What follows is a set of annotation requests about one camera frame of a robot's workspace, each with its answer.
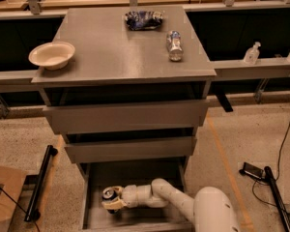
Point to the black device on floor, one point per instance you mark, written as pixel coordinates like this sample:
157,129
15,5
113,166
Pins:
252,171

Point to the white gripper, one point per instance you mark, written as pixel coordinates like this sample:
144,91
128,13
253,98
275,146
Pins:
134,195

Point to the grey metal rail shelf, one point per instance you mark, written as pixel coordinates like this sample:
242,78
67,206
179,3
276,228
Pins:
76,74

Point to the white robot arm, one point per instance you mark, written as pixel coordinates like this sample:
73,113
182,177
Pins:
210,210

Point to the grey drawer cabinet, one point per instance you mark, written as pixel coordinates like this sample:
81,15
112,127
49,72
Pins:
101,36

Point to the clear plastic water bottle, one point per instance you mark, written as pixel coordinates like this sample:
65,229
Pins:
173,44

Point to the grey open bottom drawer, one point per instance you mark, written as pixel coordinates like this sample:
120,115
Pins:
101,175

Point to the blue crumpled chip bag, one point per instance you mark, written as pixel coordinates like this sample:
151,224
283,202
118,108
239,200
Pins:
143,20

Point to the black bar left floor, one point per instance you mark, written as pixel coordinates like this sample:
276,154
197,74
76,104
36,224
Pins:
32,212

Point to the brown cardboard box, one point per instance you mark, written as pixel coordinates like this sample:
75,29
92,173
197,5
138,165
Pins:
11,182

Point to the grey middle drawer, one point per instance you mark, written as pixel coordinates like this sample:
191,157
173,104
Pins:
132,149

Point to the grey top drawer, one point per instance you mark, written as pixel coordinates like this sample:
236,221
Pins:
126,116

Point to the clear hand sanitizer bottle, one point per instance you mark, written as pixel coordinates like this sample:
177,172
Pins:
252,54

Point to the white paper bowl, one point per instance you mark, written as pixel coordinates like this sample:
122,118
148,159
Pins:
52,56

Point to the black bar right floor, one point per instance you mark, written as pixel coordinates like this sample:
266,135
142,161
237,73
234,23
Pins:
277,197

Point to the black bar floor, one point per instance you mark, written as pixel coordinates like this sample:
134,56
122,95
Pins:
32,212
277,197

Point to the blue pepsi can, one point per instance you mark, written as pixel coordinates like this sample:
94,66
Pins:
109,197

